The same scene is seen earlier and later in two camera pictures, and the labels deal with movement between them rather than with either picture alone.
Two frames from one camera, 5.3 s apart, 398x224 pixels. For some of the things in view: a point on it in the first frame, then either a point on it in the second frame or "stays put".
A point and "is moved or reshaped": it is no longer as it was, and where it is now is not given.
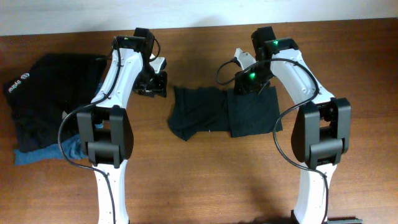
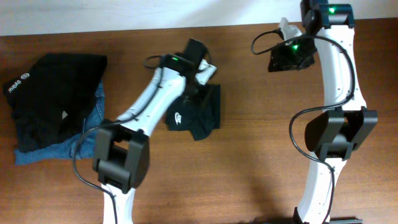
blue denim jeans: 73,148 stays put
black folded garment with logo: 50,86 stays put
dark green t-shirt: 196,109 is moved or reshaped
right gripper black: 244,87 -> 282,63
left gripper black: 152,88 -> 193,94
